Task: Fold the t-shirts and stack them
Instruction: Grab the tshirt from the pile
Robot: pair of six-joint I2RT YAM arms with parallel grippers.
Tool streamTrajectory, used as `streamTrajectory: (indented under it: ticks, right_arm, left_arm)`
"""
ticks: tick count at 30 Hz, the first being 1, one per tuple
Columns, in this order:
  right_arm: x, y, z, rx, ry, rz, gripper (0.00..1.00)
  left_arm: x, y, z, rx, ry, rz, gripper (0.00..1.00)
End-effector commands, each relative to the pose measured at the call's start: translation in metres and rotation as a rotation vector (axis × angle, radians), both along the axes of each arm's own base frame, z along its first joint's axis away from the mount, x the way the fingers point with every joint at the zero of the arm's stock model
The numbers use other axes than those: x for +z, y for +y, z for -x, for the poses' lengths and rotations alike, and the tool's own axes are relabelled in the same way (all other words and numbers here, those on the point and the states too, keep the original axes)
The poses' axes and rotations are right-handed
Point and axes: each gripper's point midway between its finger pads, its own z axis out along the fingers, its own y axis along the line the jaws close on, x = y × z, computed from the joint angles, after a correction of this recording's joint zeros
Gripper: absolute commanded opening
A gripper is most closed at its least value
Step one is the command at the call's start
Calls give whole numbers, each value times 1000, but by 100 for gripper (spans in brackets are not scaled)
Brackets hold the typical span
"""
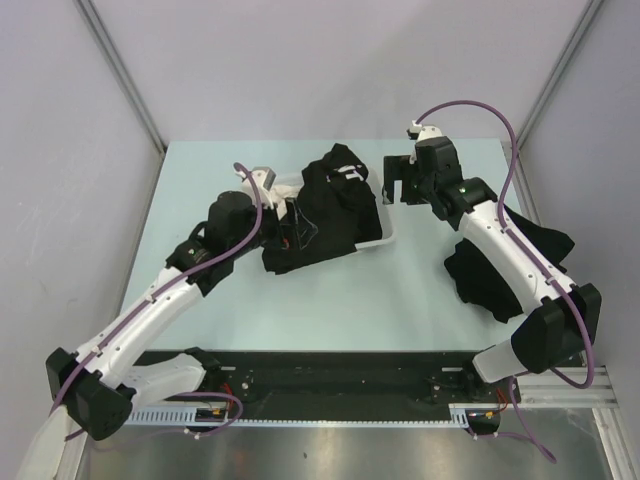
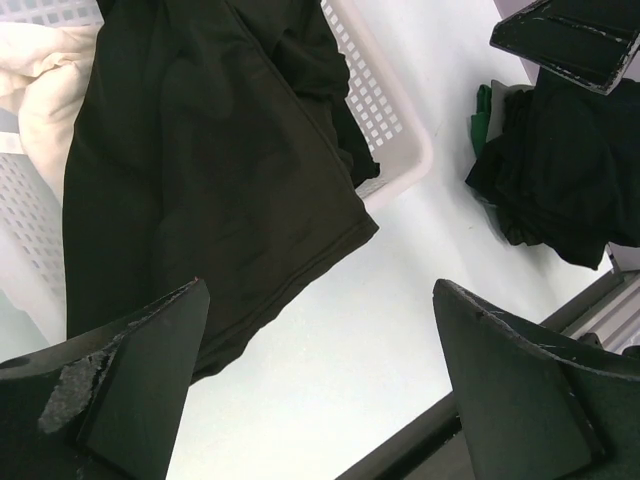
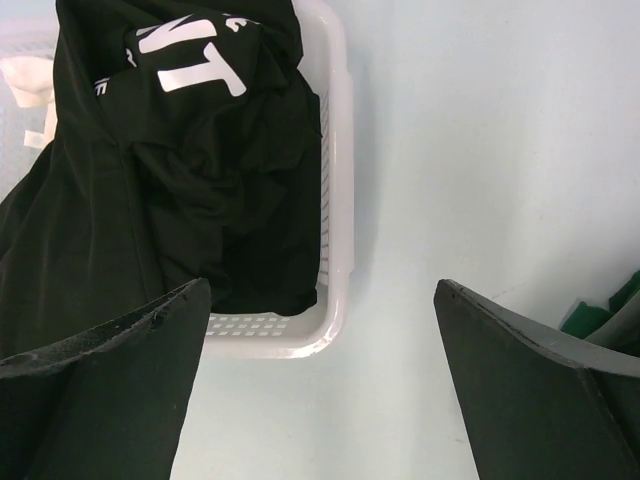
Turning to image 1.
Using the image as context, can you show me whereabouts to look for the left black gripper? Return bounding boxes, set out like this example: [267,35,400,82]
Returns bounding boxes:
[229,197,316,259]

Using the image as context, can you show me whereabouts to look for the white plastic basket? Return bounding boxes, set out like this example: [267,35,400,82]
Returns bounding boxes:
[272,169,399,254]

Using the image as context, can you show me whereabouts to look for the black printed t shirt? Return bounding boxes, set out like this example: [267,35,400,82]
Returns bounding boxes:
[262,143,383,275]

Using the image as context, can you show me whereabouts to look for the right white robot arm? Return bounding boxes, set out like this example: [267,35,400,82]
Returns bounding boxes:
[382,136,602,401]

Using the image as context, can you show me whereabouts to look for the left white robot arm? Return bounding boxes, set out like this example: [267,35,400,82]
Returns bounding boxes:
[45,185,316,440]

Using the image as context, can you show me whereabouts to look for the stack of folded black shirts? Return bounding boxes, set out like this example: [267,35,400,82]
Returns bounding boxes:
[444,206,575,324]

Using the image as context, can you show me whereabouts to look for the white shirt in basket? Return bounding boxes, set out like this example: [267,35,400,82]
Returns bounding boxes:
[270,184,301,220]

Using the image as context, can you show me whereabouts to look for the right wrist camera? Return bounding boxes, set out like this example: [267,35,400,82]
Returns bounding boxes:
[406,121,443,142]

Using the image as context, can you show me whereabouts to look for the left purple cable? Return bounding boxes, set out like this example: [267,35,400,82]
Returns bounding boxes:
[49,161,265,441]

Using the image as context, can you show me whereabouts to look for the purple cable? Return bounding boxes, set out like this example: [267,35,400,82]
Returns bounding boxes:
[49,161,265,441]
[417,99,596,390]

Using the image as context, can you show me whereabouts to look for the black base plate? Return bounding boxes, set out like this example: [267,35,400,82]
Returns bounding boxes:
[134,349,524,424]

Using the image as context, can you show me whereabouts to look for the left cable duct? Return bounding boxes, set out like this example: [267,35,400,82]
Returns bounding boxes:
[122,405,236,427]

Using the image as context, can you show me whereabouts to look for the cable duct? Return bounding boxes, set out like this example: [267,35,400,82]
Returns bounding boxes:
[449,403,502,431]
[122,405,236,427]

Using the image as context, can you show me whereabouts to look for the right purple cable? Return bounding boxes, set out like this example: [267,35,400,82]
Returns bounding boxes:
[417,99,596,390]

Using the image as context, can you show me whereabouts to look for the right cable duct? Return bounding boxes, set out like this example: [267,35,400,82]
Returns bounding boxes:
[449,403,502,431]

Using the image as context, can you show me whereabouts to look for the aluminium frame rail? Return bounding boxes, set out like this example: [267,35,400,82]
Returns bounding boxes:
[517,367,618,409]

